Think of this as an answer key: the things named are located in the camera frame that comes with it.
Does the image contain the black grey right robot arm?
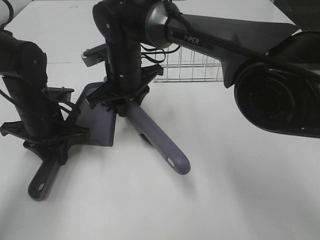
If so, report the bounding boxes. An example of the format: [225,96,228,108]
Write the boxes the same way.
[86,0,320,138]

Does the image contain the grey plastic dustpan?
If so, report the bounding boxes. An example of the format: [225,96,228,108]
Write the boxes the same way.
[27,82,116,201]

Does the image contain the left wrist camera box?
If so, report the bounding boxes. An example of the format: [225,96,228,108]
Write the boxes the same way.
[48,87,75,102]

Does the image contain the chrome wire dish rack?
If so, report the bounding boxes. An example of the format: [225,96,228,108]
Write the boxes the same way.
[141,44,223,83]

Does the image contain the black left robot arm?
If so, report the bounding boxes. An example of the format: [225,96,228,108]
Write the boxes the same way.
[0,31,89,165]

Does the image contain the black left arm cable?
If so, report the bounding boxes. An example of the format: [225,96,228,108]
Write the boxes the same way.
[0,0,15,31]

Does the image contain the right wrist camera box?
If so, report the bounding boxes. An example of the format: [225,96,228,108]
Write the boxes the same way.
[81,43,108,67]

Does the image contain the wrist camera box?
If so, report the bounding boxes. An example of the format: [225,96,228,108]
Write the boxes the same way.
[48,87,75,102]
[81,43,108,67]

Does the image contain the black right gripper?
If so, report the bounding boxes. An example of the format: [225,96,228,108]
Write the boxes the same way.
[85,41,164,118]

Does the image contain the grey hand brush black bristles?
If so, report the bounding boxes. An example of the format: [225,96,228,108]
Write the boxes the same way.
[126,86,191,175]

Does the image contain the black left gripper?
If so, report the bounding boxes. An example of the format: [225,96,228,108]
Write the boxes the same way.
[0,77,89,166]

